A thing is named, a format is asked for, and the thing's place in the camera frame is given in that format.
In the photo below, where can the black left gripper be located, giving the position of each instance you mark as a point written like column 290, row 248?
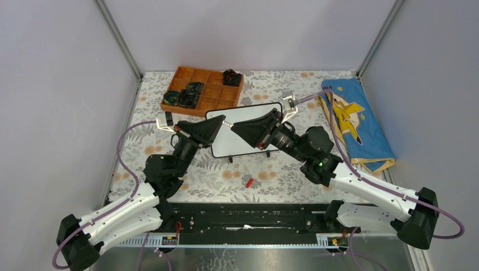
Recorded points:
column 207, row 131

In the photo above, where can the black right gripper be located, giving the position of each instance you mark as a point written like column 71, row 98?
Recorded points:
column 261, row 131

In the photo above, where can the small black-framed whiteboard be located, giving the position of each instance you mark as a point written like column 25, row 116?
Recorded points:
column 228, row 144

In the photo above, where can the red marker cap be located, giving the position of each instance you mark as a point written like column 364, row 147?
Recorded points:
column 249, row 183

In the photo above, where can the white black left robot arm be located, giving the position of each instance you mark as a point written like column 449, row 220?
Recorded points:
column 81, row 241

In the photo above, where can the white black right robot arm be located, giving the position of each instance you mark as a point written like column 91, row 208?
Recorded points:
column 411, row 214

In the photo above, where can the orange compartment tray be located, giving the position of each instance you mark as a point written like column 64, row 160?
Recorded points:
column 214, row 95

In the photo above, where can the black tape roll lower middle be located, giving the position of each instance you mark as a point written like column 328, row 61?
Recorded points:
column 188, row 99

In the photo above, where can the black tape roll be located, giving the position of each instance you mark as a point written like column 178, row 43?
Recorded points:
column 195, row 87
column 231, row 78
column 170, row 97
column 188, row 99

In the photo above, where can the black tape roll upper middle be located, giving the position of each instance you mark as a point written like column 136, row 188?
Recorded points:
column 195, row 87

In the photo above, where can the black tape roll left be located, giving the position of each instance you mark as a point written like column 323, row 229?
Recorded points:
column 170, row 97

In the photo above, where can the black tape roll top right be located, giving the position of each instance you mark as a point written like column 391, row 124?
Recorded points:
column 231, row 78

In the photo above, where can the blue yellow cartoon cloth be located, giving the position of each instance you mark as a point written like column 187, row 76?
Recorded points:
column 356, row 126

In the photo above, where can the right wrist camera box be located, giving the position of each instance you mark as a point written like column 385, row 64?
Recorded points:
column 289, row 108

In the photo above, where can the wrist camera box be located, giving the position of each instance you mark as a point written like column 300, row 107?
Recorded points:
column 289, row 108
column 164, row 121

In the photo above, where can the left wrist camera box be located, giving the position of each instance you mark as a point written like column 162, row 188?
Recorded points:
column 164, row 121

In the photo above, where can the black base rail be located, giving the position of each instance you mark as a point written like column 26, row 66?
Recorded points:
column 249, row 225

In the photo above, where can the left aluminium frame post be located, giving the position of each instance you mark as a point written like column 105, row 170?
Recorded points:
column 118, row 38

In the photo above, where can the aluminium frame post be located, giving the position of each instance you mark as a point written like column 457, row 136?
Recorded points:
column 380, row 36
column 118, row 38

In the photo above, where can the right aluminium frame post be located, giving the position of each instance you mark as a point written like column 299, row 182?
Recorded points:
column 380, row 36

